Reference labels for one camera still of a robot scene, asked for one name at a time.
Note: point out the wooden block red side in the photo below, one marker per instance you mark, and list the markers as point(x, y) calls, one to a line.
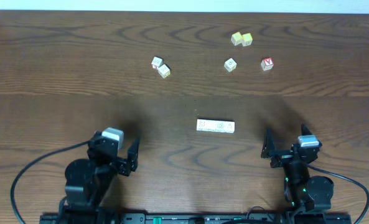
point(156, 63)

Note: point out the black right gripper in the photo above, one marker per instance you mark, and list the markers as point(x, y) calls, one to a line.
point(285, 156)

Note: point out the wooden block red letter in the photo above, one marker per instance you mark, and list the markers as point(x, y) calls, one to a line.
point(267, 63)

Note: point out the wooden block yellow print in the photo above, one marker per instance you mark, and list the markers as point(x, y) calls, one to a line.
point(164, 71)

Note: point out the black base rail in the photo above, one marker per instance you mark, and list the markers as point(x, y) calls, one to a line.
point(135, 218)

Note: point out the wooden block soccer ball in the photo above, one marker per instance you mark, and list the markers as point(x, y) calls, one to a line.
point(230, 126)

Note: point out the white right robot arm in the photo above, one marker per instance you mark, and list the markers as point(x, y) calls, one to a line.
point(310, 195)

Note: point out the yellow block left of pair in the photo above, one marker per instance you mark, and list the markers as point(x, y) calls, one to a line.
point(236, 38)

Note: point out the wooden block brown print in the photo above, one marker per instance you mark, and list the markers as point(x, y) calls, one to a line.
point(230, 65)

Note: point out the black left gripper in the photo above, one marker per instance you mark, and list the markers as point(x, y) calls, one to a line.
point(118, 162)

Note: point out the yellow block right of pair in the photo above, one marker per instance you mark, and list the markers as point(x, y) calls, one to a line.
point(247, 39)

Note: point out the yellow block of pair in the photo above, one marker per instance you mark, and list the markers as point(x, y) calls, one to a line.
point(247, 39)
point(236, 38)

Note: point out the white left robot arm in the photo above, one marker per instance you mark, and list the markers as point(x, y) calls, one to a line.
point(87, 181)

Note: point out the wooden block hourglass print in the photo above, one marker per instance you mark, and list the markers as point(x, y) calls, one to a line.
point(220, 126)

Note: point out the wooden block number eight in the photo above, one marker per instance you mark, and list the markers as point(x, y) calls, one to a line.
point(210, 125)

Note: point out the wooden block hammer print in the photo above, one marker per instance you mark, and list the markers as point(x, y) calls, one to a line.
point(201, 124)

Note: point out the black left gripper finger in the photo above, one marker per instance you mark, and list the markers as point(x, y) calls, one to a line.
point(305, 131)
point(268, 145)

